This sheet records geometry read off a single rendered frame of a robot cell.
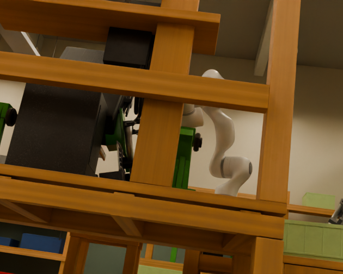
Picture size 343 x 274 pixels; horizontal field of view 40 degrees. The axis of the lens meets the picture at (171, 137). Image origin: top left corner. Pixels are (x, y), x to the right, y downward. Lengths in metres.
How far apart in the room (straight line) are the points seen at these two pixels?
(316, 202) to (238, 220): 5.71
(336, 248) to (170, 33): 1.24
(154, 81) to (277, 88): 0.44
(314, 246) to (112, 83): 1.24
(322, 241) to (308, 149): 5.74
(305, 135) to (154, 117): 6.54
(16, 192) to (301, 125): 6.83
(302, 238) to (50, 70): 1.37
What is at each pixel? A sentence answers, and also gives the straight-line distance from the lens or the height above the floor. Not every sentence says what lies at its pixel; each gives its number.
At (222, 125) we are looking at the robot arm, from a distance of 2.44.
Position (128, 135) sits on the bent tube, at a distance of 1.94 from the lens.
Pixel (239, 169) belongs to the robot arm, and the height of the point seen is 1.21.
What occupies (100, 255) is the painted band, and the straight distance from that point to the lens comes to 7.62.
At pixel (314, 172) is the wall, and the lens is 7.93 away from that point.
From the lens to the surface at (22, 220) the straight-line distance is 2.23.
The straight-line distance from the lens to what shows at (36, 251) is 7.26.
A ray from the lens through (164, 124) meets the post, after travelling 1.64.
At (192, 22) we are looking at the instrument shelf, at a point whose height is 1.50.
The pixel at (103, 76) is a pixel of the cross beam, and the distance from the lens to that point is 1.68.
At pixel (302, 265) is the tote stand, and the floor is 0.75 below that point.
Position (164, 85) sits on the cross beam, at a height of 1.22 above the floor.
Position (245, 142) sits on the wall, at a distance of 7.89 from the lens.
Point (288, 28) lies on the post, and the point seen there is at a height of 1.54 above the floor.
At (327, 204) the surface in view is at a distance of 7.27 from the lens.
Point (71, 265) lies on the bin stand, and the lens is 2.37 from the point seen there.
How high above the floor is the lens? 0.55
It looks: 18 degrees up
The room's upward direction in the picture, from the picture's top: 9 degrees clockwise
